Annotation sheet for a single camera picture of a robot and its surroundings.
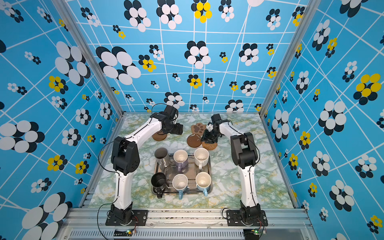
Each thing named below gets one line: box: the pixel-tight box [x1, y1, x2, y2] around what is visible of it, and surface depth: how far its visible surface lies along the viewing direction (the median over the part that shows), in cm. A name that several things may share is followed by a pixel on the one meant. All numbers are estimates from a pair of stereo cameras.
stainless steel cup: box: [154, 147, 171, 170], surface depth 88 cm
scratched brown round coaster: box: [186, 134, 202, 148], surface depth 104 cm
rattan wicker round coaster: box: [202, 141, 218, 151], surface depth 103 cm
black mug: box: [151, 172, 167, 199], surface depth 81 cm
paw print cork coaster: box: [191, 122, 206, 136], surface depth 112 cm
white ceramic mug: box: [194, 147, 210, 170], surface depth 90 cm
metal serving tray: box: [154, 153, 213, 200], surface depth 86 cm
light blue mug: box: [172, 173, 189, 200], surface depth 78 cm
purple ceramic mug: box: [173, 149, 189, 172], surface depth 90 cm
